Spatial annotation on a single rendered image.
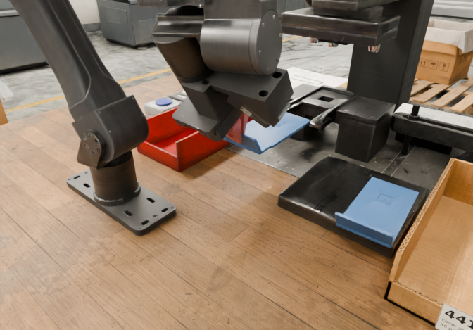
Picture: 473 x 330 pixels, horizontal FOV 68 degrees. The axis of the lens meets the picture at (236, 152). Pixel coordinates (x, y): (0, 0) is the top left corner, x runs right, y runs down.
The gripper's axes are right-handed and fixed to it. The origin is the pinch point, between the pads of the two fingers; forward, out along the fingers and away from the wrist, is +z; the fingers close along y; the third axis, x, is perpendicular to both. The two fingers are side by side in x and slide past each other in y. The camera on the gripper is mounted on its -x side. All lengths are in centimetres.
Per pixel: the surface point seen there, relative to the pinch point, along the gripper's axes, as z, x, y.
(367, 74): 27.3, -0.3, 40.8
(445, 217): 15.3, -26.9, 7.6
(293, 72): 43, 29, 49
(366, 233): 6.3, -20.1, -2.6
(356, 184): 13.2, -14.4, 6.2
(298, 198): 8.7, -9.2, -1.4
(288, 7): 421, 403, 526
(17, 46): 138, 435, 66
